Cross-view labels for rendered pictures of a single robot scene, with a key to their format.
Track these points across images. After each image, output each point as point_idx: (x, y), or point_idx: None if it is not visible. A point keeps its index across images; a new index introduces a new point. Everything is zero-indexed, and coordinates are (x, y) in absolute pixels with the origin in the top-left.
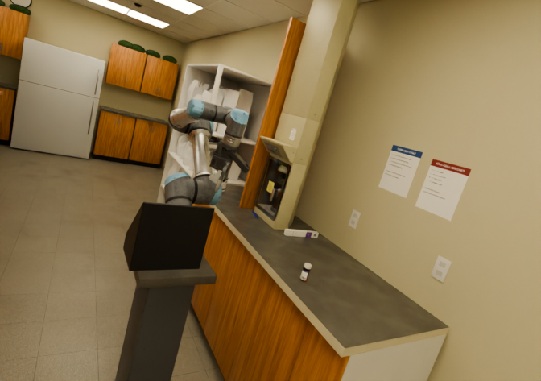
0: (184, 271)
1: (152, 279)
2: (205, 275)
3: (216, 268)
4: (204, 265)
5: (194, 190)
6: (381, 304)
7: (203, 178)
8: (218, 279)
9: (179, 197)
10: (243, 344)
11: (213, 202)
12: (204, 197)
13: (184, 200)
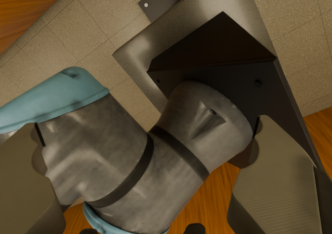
0: None
1: (285, 74)
2: None
3: None
4: (202, 5)
5: (149, 166)
6: None
7: (67, 194)
8: None
9: (206, 172)
10: None
11: (96, 79)
12: (128, 121)
13: (206, 155)
